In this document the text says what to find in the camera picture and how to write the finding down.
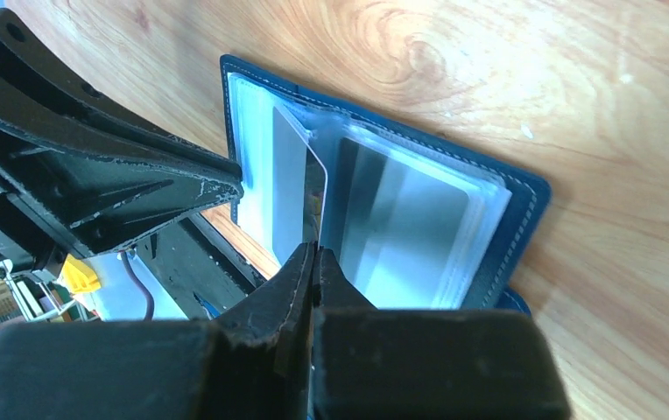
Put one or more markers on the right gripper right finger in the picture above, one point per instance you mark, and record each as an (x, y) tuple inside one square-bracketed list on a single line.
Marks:
[(426, 364)]

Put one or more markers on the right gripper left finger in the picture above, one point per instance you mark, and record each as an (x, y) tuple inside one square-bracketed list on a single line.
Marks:
[(252, 362)]

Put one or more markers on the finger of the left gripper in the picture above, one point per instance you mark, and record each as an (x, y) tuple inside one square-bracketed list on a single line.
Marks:
[(81, 173)]

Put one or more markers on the blue leather card holder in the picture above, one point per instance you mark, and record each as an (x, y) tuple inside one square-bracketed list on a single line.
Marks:
[(413, 220)]

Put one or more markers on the dark silver card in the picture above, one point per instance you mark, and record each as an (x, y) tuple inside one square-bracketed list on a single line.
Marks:
[(299, 184)]

